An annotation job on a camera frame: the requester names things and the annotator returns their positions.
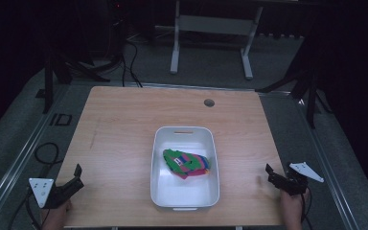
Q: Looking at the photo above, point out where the black looped cable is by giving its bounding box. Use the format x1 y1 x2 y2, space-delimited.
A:
34 141 64 167

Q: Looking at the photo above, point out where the person's right hand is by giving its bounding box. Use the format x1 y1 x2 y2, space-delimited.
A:
279 187 311 230

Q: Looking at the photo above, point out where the black floor cable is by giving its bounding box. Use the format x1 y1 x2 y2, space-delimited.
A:
120 37 144 88

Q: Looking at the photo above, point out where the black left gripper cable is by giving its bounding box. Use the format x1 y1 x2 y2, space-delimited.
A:
7 187 44 230

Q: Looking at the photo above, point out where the white metal desk frame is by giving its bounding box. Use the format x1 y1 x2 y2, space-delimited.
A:
170 0 265 81

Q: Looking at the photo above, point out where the striped colourful sock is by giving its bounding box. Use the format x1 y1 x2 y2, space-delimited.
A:
162 148 212 180

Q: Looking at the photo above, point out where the person's left hand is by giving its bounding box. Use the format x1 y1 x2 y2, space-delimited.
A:
40 198 74 230

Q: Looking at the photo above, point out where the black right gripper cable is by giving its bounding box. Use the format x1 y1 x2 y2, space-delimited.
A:
300 187 314 230

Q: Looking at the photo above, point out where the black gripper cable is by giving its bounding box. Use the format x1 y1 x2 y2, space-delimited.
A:
300 187 314 230
7 187 44 230

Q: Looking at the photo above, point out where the black tripod stand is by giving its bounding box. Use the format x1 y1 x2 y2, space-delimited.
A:
42 18 125 115
256 37 334 130

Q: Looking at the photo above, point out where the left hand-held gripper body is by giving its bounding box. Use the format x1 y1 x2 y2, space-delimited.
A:
28 177 78 210

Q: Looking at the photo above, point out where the white plastic bin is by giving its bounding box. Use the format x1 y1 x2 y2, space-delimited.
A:
149 126 220 213

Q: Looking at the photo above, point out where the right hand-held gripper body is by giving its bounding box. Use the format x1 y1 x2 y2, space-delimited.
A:
275 161 325 197

